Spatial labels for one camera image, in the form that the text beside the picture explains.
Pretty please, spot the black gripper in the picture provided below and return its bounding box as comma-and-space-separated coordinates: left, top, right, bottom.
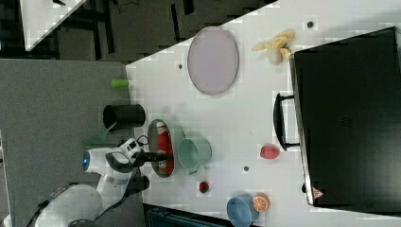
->
131, 150, 174, 167

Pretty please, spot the red plush ketchup bottle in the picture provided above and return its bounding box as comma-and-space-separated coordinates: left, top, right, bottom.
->
156, 121, 174, 174

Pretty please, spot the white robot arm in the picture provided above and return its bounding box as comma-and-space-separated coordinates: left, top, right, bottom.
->
27, 146, 172, 227

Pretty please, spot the green mug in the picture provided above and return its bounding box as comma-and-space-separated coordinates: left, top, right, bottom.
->
178, 136, 212, 174

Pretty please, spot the small red toy fruit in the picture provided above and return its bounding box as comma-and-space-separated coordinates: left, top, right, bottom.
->
199, 182, 209, 194

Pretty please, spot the black cylindrical pot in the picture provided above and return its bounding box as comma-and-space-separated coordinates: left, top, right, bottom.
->
103, 104, 146, 131

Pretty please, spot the green plastic spatula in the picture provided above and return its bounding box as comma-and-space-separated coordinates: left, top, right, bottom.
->
83, 123, 116, 149

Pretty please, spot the green toy vegetable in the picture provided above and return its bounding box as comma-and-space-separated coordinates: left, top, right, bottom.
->
111, 79, 133, 89

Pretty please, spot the blue bowl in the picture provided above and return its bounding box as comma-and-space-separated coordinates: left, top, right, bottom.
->
226, 194, 259, 227

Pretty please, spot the red toy strawberry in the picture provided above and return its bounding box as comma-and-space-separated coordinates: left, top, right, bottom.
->
260, 145, 280, 160

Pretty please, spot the orange slice toy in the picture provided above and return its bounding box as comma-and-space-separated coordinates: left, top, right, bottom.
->
253, 192, 271, 212

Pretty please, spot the grey round plate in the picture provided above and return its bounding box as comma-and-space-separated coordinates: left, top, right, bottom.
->
187, 26, 239, 96

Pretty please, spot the peeled toy banana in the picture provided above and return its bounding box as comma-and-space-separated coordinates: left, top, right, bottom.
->
252, 30, 295, 65

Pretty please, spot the silver toaster oven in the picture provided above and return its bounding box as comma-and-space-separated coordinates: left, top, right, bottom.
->
289, 26, 401, 217

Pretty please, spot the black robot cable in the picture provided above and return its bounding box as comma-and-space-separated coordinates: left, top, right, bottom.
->
135, 134, 150, 147

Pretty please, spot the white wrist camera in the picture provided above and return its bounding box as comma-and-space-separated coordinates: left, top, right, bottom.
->
118, 138, 142, 158

